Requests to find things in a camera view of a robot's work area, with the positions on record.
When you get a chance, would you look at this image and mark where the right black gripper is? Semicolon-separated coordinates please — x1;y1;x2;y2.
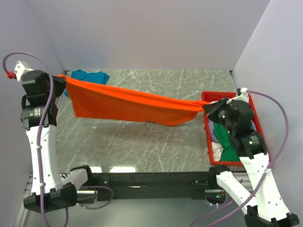
203;96;235;134

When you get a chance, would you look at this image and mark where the orange t shirt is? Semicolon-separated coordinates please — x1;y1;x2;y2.
59;74;208;126

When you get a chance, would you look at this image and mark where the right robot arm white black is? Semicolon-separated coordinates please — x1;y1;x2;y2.
203;98;300;227

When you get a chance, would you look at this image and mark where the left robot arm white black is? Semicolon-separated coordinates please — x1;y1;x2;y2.
20;70;95;213

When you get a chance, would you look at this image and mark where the lavender t shirt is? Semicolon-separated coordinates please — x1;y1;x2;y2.
208;120;218;143

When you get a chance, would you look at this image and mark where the red plastic bin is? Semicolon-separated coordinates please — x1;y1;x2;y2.
201;91;263;166

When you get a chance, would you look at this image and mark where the white t shirt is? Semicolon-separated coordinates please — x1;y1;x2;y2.
211;141;223;162

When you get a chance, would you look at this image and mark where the folded blue t shirt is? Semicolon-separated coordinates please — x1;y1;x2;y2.
64;70;110;100

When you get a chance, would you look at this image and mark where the green t shirt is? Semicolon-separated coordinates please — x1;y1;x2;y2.
214;123;240;162

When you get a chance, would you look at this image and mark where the black base beam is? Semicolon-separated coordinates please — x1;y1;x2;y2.
82;172;221;201

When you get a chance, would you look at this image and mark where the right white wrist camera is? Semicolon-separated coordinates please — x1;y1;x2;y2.
235;87;249;103

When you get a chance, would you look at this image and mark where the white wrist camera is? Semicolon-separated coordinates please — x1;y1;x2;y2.
235;87;249;103
6;61;33;83

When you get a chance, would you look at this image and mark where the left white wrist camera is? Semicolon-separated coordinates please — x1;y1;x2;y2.
6;61;33;83

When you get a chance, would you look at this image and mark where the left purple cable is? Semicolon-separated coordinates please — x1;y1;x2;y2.
2;52;114;227

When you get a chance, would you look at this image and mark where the aluminium frame rail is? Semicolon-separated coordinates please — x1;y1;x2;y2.
13;70;71;227

